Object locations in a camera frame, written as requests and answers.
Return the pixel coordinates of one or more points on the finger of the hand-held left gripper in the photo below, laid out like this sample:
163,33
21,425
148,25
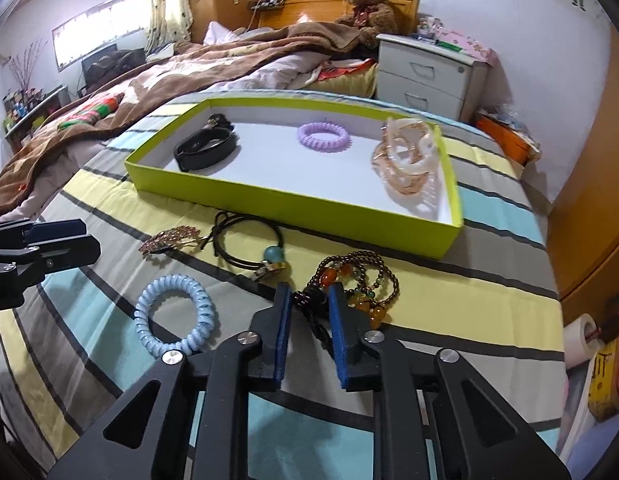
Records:
74,255
54,229

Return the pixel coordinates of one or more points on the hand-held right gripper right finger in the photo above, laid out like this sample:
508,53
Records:
342,340

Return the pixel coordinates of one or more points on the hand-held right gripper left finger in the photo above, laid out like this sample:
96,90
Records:
282,340

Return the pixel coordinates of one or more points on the black hair band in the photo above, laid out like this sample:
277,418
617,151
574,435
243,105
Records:
209,154

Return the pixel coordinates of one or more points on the green shallow cardboard box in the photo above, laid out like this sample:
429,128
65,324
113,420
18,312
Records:
289,170

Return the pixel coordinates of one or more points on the white pearly hair claw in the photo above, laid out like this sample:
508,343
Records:
404,180

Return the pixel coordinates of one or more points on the pink rhinestone hairpin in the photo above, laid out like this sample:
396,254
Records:
169,241

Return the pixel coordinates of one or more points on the shelf of small bottles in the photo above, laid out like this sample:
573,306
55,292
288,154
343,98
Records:
24,115

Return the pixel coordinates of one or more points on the red green plaid cushion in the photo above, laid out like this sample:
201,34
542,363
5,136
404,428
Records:
89,112

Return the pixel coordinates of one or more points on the dried branches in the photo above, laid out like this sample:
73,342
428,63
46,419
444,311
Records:
27,65

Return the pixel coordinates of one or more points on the black monitor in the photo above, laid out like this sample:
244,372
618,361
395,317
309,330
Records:
97,67

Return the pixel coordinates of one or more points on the brown blanket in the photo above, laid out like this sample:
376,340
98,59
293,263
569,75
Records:
154,85

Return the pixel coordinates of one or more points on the window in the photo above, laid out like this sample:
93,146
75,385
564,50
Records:
89,30

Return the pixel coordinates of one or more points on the white paper roll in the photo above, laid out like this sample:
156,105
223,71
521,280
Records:
577,345

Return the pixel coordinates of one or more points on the patterned curtain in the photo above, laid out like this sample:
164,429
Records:
164,10

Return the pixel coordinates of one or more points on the white pillow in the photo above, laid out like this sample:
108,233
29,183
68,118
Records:
219,32

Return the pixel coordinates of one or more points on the orange box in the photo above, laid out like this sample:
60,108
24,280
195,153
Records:
504,140

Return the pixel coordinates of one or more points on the red and yellow pillow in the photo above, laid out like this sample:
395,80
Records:
349,80

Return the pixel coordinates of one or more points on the yellow tin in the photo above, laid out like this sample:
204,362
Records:
607,380

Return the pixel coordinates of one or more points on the dark red tool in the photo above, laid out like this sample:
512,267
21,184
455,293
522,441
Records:
614,317

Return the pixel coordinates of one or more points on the white nightstand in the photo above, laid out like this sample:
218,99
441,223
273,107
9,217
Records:
419,70

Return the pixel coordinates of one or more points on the clear plastic bag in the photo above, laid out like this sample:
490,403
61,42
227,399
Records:
514,117

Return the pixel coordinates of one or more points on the large wooden wardrobe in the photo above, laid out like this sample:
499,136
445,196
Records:
589,185

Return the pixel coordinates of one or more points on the narrow wooden wardrobe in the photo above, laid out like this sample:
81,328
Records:
239,0

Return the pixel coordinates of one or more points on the power strip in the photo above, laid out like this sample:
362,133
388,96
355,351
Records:
264,2

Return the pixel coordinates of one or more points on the pink floral box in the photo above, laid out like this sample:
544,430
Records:
469,47

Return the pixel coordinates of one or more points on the clear bottle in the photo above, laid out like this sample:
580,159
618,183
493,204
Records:
429,27

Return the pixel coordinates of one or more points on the wooden headboard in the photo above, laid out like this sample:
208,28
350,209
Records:
309,10

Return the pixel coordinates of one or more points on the brown teddy bear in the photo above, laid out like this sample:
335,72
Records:
369,5

